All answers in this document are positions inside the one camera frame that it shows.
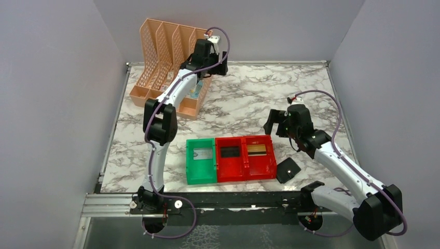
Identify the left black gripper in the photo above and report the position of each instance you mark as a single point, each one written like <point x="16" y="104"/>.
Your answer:
<point x="219" y="70"/>

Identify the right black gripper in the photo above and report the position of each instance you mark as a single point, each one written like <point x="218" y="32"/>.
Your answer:
<point x="278" y="116"/>

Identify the black leather card holder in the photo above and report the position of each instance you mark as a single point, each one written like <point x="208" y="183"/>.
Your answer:
<point x="287" y="170"/>

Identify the red plastic bin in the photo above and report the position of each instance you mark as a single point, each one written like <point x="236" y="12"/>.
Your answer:
<point x="230" y="169"/>
<point x="261" y="167"/>

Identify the green plastic bin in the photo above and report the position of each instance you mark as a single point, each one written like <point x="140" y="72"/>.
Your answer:
<point x="200" y="171"/>

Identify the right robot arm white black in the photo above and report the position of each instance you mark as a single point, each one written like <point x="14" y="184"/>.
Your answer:
<point x="373" y="208"/>

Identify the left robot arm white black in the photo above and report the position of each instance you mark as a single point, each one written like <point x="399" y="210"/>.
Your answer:
<point x="160" y="117"/>

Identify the gold card in red bin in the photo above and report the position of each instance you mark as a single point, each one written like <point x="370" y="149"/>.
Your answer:
<point x="256" y="150"/>

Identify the black card in red bin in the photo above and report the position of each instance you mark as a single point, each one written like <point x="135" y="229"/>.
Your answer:
<point x="229" y="152"/>

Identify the silver card in green bin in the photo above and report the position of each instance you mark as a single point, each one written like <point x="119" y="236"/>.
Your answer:
<point x="202" y="154"/>

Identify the blue packaged item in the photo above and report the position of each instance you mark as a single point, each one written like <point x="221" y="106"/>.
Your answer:
<point x="195" y="91"/>

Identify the peach plastic file organizer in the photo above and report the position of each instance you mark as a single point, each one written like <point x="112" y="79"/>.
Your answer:
<point x="165" y="47"/>

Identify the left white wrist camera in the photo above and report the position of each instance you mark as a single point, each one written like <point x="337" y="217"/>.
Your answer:
<point x="214" y="39"/>

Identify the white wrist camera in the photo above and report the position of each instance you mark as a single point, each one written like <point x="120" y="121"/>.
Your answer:
<point x="295" y="100"/>
<point x="214" y="39"/>

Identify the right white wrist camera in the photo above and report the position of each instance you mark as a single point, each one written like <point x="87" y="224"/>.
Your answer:
<point x="295" y="100"/>

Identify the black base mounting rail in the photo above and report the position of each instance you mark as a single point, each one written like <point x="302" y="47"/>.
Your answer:
<point x="225" y="208"/>

